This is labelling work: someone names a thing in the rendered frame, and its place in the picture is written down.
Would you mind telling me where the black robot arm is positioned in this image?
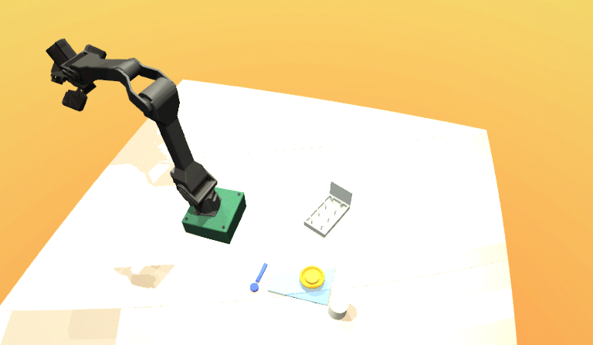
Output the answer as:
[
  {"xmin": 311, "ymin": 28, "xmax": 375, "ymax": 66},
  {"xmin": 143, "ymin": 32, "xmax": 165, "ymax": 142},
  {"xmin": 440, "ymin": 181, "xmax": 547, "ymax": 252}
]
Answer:
[{"xmin": 46, "ymin": 39, "xmax": 221, "ymax": 216}]

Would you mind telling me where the yellow plate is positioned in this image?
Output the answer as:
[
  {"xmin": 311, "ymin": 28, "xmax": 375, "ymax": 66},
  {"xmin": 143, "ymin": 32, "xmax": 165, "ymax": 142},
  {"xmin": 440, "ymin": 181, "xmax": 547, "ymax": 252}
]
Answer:
[{"xmin": 300, "ymin": 266, "xmax": 325, "ymax": 289}]

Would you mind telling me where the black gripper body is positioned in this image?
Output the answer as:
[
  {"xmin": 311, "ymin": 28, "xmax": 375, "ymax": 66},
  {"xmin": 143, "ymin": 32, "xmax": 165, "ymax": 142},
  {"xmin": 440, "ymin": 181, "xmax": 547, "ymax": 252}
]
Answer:
[{"xmin": 62, "ymin": 44, "xmax": 107, "ymax": 111}]

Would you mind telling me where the white cylinder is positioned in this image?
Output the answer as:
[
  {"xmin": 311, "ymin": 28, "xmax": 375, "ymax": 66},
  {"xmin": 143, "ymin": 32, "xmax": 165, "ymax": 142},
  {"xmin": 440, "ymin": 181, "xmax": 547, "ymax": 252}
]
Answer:
[{"xmin": 328, "ymin": 295, "xmax": 349, "ymax": 320}]

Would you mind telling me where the light blue flat mat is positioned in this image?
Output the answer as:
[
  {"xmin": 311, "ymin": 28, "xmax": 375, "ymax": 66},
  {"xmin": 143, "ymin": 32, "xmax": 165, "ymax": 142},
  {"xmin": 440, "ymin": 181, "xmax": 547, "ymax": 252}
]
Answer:
[{"xmin": 267, "ymin": 246, "xmax": 337, "ymax": 306}]

